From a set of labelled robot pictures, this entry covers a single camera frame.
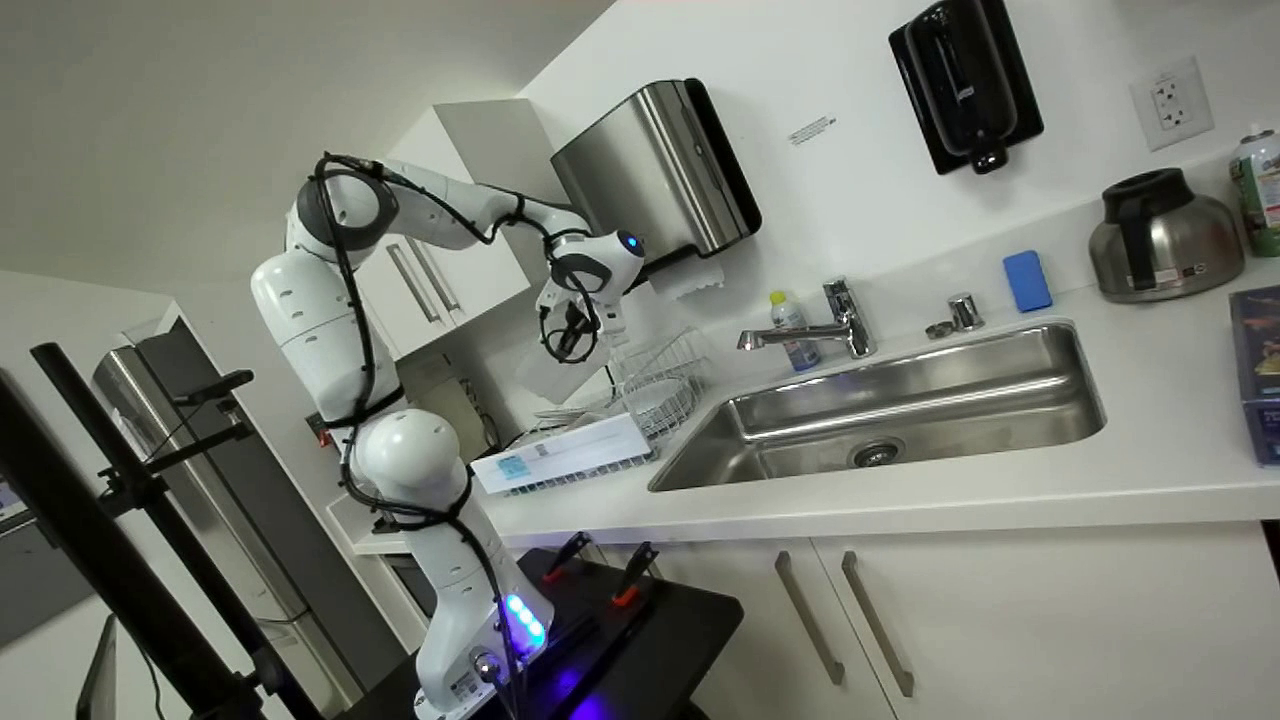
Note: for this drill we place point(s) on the black robot table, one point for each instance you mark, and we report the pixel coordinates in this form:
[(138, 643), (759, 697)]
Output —
[(664, 643)]

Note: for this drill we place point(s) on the white double wall outlet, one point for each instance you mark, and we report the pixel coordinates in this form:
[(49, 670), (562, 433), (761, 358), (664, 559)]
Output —
[(1170, 103)]

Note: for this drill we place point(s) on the white cabinet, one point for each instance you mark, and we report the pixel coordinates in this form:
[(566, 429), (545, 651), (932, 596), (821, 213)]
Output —
[(1066, 625), (461, 264)]

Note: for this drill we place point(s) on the chrome faucet lever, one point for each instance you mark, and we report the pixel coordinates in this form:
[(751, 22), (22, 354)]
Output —
[(953, 317)]

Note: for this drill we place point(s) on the stainless paper towel dispenser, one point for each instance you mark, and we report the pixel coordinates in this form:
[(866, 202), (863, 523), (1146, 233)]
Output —
[(653, 182)]

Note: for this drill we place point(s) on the dark blue box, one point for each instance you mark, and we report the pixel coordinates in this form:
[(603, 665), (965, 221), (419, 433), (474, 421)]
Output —
[(1258, 372)]

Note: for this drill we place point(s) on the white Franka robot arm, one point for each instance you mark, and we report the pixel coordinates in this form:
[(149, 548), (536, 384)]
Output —
[(402, 463)]

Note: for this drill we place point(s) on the dish soap bottle blue label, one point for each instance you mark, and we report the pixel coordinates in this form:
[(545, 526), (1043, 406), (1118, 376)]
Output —
[(795, 333)]

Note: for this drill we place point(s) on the green bottle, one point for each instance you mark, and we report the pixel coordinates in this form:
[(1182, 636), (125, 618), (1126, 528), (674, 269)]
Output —
[(1258, 194)]

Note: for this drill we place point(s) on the black soap dispenser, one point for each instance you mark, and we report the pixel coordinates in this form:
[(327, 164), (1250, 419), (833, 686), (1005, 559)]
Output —
[(961, 84)]

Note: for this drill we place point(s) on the stainless steel sink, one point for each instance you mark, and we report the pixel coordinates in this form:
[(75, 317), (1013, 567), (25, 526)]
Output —
[(932, 401)]

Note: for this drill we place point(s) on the white upper cabinet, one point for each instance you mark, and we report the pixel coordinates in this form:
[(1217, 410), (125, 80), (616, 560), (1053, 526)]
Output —
[(461, 264)]

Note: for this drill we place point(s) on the blue sponge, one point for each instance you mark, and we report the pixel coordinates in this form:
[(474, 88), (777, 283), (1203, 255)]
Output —
[(1028, 283)]

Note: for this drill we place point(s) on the white drain tray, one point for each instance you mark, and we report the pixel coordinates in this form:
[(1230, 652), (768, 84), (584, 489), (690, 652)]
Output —
[(562, 458)]

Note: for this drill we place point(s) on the grey tall appliance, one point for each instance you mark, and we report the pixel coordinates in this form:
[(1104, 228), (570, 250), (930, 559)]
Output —
[(241, 523)]

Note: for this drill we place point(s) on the steel coffee carafe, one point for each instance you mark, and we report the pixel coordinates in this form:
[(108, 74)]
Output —
[(1167, 246)]

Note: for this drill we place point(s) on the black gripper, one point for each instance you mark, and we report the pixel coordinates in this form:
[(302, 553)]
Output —
[(570, 333)]

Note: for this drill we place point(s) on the black camera stand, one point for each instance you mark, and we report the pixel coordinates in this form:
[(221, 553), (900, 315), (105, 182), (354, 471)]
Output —
[(120, 560)]

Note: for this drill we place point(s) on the red black clamp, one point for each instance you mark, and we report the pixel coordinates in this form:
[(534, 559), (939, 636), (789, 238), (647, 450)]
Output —
[(566, 559), (632, 579)]

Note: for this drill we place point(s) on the white lower cabinet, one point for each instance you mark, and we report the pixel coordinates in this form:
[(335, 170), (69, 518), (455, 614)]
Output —
[(1066, 625)]

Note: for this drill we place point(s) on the chrome faucet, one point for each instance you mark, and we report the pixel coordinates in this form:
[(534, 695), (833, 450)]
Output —
[(842, 320)]

